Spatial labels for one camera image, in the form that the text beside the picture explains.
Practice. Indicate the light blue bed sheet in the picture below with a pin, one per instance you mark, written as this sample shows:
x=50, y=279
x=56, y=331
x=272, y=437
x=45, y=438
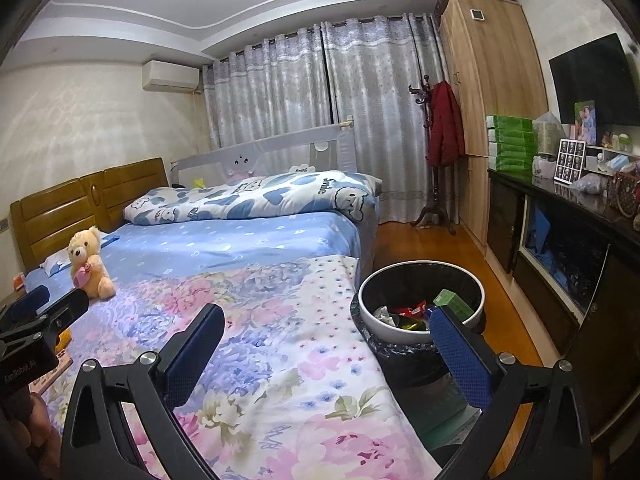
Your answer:
x=240, y=240

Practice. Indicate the black glossy cabinet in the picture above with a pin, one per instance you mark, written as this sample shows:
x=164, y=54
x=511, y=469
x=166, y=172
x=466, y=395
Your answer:
x=590, y=270

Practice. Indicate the blue cloud print quilt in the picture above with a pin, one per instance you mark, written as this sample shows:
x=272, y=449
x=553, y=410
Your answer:
x=250, y=197

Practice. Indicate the small orange box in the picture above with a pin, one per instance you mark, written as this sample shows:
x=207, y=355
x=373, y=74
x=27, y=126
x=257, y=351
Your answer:
x=20, y=281

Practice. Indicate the green carton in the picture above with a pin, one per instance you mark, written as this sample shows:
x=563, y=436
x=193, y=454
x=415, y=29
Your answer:
x=452, y=302

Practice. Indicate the grey patterned curtain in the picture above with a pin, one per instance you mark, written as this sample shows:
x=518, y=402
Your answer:
x=270, y=90
x=380, y=110

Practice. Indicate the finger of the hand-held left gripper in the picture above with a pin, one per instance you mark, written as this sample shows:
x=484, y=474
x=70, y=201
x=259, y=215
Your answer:
x=67, y=307
x=27, y=302

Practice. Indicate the stack of green tissue packs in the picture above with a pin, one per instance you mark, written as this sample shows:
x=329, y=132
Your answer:
x=510, y=142

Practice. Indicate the yellow teddy bear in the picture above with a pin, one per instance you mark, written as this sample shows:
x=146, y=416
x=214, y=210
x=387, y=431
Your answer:
x=90, y=265

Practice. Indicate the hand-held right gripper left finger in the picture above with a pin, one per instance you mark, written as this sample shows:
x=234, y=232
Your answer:
x=195, y=355

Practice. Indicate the white ceramic jar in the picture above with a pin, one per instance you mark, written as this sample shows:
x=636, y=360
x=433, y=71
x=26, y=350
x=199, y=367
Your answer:
x=544, y=167

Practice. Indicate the clear plastic wrapped bundle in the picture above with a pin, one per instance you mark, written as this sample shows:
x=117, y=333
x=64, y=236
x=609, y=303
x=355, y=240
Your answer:
x=546, y=135

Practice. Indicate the colour photo print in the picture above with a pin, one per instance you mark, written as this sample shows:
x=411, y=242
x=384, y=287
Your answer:
x=585, y=122

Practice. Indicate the red snack bag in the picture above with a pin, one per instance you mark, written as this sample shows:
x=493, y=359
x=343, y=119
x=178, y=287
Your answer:
x=412, y=310

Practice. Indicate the white tissue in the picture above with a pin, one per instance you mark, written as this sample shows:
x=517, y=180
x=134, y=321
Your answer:
x=385, y=316

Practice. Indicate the pink floral blanket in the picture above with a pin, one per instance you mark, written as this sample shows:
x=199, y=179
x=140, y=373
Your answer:
x=290, y=360

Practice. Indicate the white desktop shelf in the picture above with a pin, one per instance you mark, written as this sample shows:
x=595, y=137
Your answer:
x=612, y=152

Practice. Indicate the wall switch panel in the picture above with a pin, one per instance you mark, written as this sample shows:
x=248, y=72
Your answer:
x=4, y=225

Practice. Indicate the black television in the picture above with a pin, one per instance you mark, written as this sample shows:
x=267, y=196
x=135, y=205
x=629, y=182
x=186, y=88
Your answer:
x=595, y=75

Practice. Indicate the person's left hand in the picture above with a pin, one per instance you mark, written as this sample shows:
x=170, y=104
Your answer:
x=42, y=440

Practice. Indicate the small yellow toy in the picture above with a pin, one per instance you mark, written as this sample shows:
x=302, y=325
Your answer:
x=198, y=182

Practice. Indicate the brown patterned handbag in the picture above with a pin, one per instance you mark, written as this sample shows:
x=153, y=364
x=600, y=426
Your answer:
x=625, y=192

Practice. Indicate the wooden bed headboard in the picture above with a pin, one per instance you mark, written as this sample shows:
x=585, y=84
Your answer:
x=65, y=205

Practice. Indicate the wooden nightstand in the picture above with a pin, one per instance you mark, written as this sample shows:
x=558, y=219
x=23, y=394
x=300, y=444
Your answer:
x=10, y=292

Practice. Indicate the dark wooden coat rack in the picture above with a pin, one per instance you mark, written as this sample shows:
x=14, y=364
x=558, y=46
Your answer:
x=439, y=195

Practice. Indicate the wooden wardrobe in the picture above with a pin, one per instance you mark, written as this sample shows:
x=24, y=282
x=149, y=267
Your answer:
x=495, y=70

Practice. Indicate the white air conditioner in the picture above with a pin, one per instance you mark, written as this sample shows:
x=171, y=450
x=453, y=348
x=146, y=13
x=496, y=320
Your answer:
x=170, y=76

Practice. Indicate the grey plastic bag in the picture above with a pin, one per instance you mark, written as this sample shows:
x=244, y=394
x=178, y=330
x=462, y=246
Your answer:
x=589, y=184

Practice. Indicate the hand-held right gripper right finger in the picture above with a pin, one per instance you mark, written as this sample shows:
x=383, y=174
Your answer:
x=462, y=360

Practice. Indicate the grey bed guard rail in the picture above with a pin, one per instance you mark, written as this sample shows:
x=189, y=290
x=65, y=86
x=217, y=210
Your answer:
x=280, y=147

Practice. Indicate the photo grid frame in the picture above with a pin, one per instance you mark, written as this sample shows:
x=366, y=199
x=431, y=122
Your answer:
x=570, y=160

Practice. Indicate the white round trash bin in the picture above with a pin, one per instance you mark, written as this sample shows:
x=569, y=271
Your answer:
x=395, y=360

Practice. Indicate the red jacket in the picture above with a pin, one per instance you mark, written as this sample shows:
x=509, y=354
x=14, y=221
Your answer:
x=445, y=125

